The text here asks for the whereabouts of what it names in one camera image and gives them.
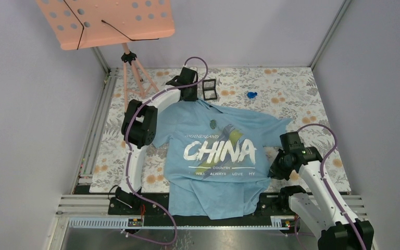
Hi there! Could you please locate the small blue plastic piece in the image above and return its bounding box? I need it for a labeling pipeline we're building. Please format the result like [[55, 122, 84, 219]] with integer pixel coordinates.
[[246, 92, 258, 99]]

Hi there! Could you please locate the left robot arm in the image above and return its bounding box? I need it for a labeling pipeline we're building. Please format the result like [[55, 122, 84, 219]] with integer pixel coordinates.
[[110, 67, 198, 214]]

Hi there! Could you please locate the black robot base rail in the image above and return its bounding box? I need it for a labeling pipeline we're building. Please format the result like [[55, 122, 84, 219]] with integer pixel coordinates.
[[102, 185, 296, 224]]

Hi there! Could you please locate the black square brooch box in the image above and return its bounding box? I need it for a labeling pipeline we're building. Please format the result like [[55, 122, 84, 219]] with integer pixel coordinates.
[[202, 79, 218, 101]]

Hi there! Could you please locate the slotted white cable duct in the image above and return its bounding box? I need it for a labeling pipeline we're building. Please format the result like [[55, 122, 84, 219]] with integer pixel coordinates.
[[69, 215, 296, 231]]

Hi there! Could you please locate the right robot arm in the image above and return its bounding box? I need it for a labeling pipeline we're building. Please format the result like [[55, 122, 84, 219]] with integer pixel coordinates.
[[268, 132, 374, 249]]

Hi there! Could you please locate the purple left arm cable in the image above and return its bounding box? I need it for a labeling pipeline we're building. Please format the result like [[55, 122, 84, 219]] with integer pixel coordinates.
[[120, 56, 209, 246]]

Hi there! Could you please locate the light blue printed t-shirt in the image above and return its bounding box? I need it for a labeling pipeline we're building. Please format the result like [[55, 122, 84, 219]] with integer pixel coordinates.
[[152, 99, 292, 221]]

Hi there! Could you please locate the round white-backed brooch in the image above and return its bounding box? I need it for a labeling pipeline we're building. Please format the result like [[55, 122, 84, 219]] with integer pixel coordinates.
[[210, 119, 217, 130]]

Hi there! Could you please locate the pink music stand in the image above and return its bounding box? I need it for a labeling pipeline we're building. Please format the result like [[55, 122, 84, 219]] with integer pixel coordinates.
[[37, 0, 175, 97]]

